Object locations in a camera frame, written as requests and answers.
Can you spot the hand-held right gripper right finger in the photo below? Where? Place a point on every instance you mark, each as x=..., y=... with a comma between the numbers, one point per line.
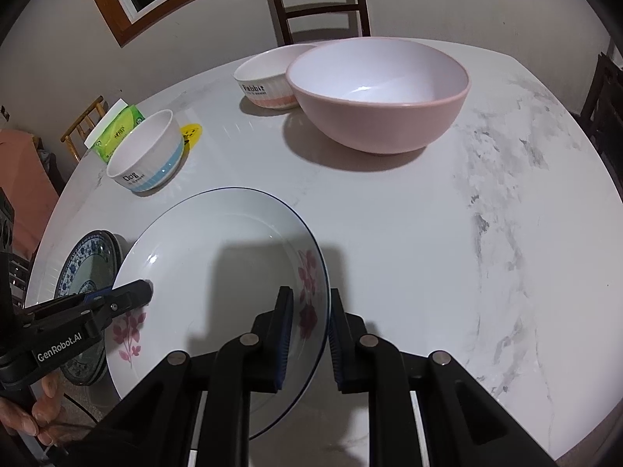
x=340, y=355

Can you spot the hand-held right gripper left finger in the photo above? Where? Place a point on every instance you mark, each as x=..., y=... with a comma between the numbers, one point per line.
x=284, y=340

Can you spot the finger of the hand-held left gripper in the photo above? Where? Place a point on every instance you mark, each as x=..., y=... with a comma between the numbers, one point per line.
x=58, y=307
x=129, y=296

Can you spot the large blue floral plate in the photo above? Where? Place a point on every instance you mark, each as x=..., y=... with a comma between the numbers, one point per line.
x=122, y=245

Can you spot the white plate with pink flowers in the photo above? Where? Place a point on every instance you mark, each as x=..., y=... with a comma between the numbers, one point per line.
x=219, y=233

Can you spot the white bowl with blue stripe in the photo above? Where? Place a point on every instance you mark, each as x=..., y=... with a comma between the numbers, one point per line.
x=146, y=151

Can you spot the large pink bowl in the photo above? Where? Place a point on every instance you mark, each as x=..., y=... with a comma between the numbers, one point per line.
x=379, y=121

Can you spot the white bowl with pink stripe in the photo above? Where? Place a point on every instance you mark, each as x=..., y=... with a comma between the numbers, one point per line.
x=263, y=75

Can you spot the person's left hand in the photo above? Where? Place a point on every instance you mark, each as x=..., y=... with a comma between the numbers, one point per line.
x=46, y=399

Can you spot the pink cloth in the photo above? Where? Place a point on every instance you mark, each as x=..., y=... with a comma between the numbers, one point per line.
x=19, y=165

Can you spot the green tissue box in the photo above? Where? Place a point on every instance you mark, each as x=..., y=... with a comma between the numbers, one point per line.
x=114, y=129

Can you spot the round yellow warning sticker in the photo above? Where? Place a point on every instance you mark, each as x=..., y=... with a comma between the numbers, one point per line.
x=191, y=134

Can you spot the bamboo chair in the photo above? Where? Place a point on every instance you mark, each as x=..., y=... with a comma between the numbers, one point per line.
x=80, y=124

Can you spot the wooden framed barred window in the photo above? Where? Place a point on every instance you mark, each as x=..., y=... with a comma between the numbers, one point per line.
x=121, y=14

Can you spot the stacked dark wooden chairs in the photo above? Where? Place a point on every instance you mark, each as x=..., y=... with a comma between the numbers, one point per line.
x=608, y=107

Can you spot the dark wall switch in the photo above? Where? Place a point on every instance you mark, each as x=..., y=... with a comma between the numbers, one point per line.
x=4, y=112

